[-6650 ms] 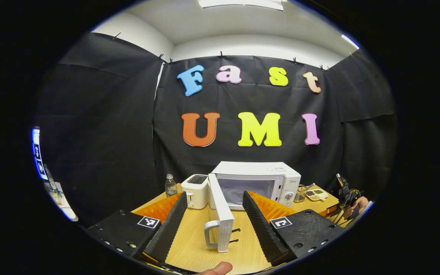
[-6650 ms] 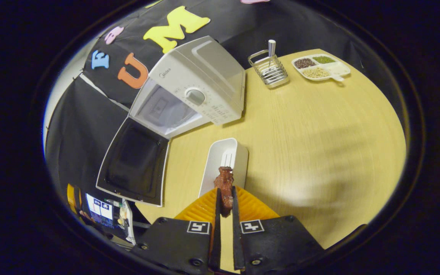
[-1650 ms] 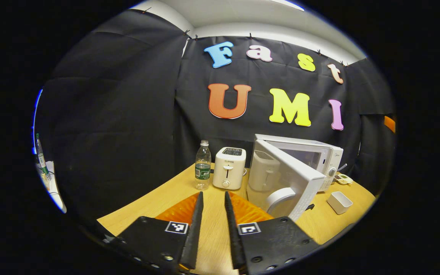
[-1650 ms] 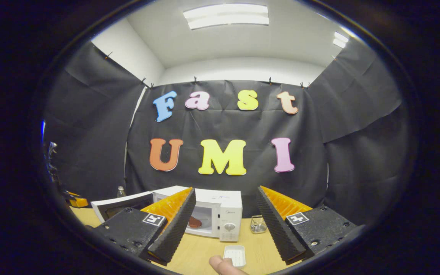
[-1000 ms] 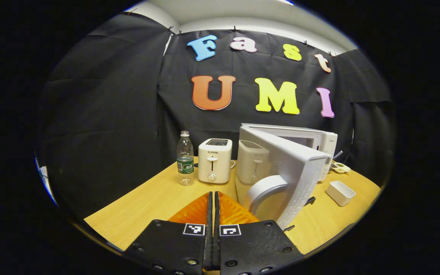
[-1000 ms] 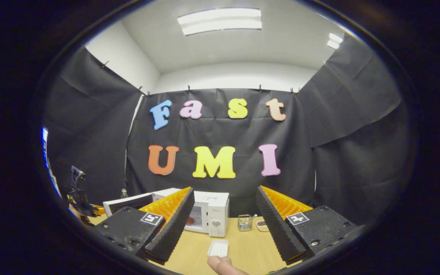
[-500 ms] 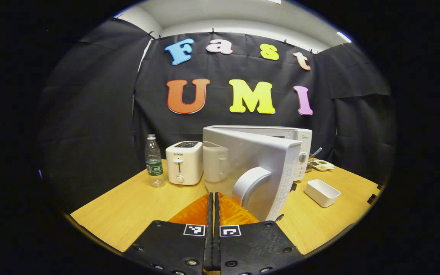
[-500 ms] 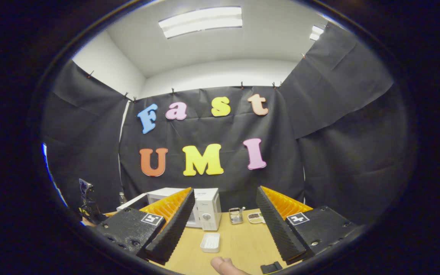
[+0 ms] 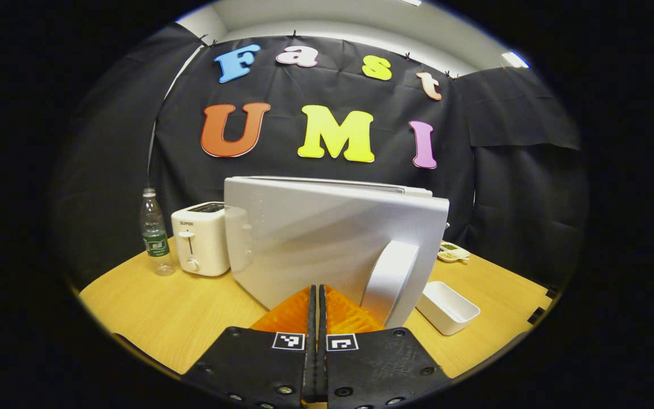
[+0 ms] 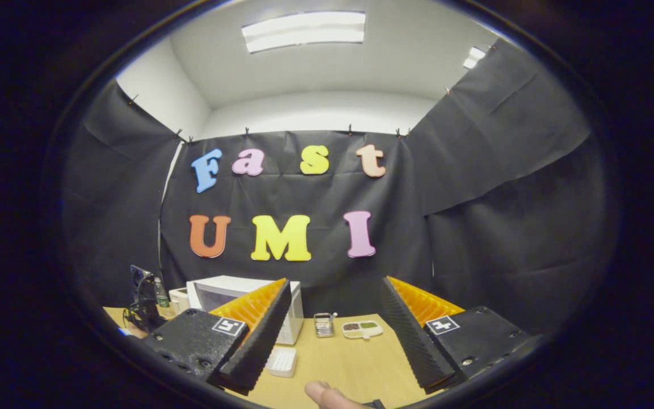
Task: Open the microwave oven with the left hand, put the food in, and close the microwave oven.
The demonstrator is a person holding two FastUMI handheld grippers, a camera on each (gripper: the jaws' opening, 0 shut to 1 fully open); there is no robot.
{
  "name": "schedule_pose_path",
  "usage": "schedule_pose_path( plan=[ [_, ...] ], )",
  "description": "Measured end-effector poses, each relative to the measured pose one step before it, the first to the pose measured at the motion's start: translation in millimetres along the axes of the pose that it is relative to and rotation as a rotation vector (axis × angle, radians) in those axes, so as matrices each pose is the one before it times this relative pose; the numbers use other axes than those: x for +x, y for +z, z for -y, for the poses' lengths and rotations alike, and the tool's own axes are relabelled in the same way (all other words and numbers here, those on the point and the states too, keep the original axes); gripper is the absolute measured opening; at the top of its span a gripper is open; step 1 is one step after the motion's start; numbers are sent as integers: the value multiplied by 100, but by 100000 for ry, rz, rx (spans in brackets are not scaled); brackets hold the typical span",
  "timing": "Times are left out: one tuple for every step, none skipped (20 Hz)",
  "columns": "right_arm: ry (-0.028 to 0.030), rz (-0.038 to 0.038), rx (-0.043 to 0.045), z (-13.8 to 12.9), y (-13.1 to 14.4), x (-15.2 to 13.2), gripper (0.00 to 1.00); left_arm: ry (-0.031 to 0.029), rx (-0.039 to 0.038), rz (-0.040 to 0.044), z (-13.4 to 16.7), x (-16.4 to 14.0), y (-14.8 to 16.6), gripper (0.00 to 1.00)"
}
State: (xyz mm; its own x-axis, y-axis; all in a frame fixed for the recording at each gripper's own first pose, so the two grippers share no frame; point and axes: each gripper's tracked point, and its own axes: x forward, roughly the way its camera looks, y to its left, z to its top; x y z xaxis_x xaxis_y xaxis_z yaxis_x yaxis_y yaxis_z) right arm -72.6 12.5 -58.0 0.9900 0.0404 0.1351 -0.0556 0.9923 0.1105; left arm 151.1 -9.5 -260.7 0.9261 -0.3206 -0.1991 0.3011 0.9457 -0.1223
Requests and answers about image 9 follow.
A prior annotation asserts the white toaster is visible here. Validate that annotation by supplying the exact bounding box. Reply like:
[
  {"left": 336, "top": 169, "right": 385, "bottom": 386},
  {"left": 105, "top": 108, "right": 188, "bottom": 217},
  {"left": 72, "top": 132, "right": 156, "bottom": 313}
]
[{"left": 170, "top": 202, "right": 232, "bottom": 278}]

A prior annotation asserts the white rectangular tray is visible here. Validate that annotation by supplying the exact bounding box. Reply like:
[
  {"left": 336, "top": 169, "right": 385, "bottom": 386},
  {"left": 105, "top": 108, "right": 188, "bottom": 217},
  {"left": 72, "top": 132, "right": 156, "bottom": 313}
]
[{"left": 416, "top": 281, "right": 481, "bottom": 336}]

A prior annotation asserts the divided dish of grains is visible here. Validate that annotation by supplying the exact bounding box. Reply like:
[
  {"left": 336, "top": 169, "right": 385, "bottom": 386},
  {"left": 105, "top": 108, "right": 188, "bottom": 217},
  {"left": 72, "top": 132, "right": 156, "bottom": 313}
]
[{"left": 437, "top": 241, "right": 472, "bottom": 264}]

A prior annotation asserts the black backdrop cloth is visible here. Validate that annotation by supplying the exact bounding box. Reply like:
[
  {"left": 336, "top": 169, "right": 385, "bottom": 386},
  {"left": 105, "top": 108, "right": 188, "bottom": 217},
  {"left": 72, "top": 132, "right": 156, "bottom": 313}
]
[{"left": 49, "top": 23, "right": 589, "bottom": 290}]

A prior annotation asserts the white microwave oven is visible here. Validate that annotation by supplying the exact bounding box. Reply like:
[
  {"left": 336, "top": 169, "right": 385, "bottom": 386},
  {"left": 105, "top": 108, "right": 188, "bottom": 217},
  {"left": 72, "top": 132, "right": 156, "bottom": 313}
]
[{"left": 223, "top": 176, "right": 451, "bottom": 330}]

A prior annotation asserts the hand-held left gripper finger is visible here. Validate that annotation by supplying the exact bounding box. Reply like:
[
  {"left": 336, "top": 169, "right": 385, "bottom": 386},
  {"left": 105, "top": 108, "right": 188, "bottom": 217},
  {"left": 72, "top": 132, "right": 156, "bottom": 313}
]
[
  {"left": 181, "top": 284, "right": 318, "bottom": 408},
  {"left": 318, "top": 284, "right": 454, "bottom": 408}
]

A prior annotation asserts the clear plastic water bottle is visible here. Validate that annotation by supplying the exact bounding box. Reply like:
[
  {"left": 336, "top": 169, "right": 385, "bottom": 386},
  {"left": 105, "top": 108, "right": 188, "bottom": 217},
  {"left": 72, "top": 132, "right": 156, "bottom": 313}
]
[{"left": 139, "top": 187, "right": 176, "bottom": 277}]

